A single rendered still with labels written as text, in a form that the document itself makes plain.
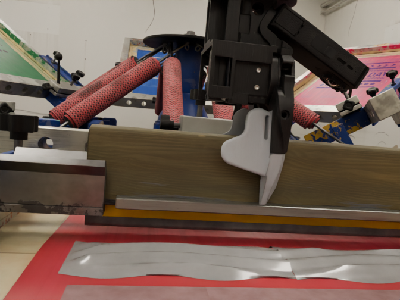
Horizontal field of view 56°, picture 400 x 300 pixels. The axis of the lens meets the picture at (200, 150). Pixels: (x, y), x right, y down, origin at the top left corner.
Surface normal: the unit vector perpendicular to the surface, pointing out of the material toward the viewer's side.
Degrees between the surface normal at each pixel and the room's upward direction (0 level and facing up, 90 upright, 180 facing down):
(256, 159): 82
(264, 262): 30
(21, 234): 0
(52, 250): 0
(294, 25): 90
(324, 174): 90
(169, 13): 90
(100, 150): 90
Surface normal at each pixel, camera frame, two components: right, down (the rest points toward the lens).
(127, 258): 0.25, -0.78
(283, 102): 0.16, -0.10
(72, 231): 0.08, -0.99
